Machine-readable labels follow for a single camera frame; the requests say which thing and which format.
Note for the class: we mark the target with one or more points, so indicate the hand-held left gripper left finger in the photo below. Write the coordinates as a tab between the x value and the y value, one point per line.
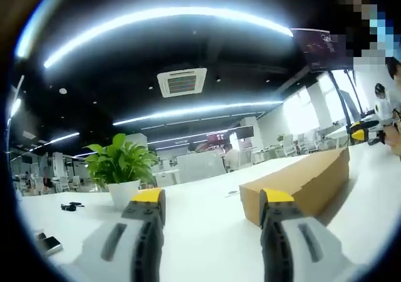
138	232

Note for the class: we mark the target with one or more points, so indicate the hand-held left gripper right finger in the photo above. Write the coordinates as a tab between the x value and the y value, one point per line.
282	232

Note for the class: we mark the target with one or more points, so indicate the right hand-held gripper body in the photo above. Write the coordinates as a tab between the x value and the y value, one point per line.
383	109

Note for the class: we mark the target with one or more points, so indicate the brown cardboard shoe box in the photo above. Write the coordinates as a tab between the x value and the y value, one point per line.
300	185

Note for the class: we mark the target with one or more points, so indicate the white plant pot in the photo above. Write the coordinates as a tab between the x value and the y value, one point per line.
122	192

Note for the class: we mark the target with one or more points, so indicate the small black object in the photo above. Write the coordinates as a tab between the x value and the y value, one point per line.
71	205

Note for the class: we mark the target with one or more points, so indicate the green potted plant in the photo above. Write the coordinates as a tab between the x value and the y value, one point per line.
120	159

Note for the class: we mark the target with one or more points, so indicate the hanging dark screen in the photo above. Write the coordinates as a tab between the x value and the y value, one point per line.
322	48

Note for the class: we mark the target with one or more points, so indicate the white partition board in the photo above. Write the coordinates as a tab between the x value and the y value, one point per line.
200	166

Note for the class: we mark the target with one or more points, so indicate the long ceiling light strip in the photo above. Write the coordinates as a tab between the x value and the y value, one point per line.
194	111
163	31

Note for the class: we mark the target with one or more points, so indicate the ceiling air conditioner vent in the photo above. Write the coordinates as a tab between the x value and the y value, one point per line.
182	82

